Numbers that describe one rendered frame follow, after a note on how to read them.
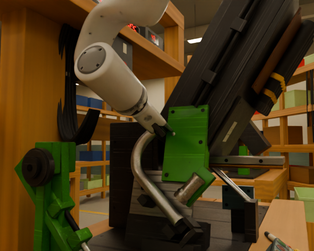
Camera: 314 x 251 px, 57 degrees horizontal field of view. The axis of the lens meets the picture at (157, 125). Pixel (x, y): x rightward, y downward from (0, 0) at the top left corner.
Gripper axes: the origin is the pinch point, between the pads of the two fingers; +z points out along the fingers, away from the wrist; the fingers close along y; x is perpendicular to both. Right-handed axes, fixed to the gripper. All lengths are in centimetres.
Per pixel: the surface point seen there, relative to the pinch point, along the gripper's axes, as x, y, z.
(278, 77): -37.2, -5.1, 15.9
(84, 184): 218, 290, 443
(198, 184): 1.1, -19.7, 0.3
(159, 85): -67, 651, 811
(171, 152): 1.6, -7.4, 3.1
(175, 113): -6.1, 0.6, 2.3
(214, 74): -20.1, -1.1, -2.7
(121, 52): -6.1, 26.6, -3.9
